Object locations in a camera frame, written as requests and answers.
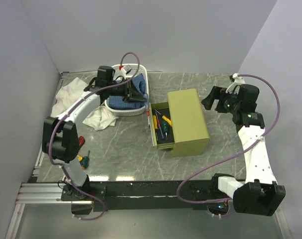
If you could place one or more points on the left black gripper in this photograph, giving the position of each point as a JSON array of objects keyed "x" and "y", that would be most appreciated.
[{"x": 130, "y": 89}]

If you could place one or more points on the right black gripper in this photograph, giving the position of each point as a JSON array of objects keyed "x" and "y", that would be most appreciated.
[{"x": 217, "y": 93}]

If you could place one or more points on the yellow short screwdriver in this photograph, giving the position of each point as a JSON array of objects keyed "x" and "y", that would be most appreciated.
[{"x": 155, "y": 126}]

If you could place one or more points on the blue red handled screwdriver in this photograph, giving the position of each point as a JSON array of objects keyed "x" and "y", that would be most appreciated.
[{"x": 159, "y": 128}]

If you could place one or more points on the yellow precision screwdriver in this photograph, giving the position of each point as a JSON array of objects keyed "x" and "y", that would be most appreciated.
[{"x": 164, "y": 118}]

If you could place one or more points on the green handled screwdriver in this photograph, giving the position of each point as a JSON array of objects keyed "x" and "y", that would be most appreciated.
[{"x": 165, "y": 127}]

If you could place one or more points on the white cloth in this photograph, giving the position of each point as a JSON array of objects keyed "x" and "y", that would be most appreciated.
[{"x": 98, "y": 119}]

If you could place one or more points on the olive green metal drawer box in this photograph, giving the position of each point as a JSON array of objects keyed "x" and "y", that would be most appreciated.
[{"x": 190, "y": 132}]

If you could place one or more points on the orange handled pliers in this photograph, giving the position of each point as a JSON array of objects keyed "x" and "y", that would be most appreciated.
[{"x": 80, "y": 158}]

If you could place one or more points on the stubby green screwdriver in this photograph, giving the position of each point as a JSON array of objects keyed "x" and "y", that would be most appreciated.
[{"x": 85, "y": 161}]

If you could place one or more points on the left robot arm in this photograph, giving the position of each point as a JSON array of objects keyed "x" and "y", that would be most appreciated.
[{"x": 60, "y": 137}]

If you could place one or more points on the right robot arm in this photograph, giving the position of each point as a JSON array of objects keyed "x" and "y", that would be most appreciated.
[{"x": 259, "y": 194}]

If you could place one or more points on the blue checkered cloth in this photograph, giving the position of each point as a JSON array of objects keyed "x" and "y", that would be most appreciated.
[{"x": 117, "y": 103}]

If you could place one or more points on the white plastic perforated basket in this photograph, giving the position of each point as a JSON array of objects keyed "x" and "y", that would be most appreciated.
[{"x": 142, "y": 70}]

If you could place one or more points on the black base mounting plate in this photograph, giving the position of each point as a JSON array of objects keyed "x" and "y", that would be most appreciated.
[{"x": 141, "y": 195}]

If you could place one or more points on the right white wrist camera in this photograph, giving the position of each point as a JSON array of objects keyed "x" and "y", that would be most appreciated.
[{"x": 236, "y": 80}]

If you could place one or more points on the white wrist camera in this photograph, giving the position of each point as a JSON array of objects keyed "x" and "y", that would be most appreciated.
[
  {"x": 125, "y": 70},
  {"x": 236, "y": 80}
]

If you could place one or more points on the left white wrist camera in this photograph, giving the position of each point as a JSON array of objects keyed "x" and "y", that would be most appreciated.
[{"x": 125, "y": 70}]

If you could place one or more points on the aluminium frame rail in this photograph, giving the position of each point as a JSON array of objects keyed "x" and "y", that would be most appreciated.
[{"x": 40, "y": 193}]

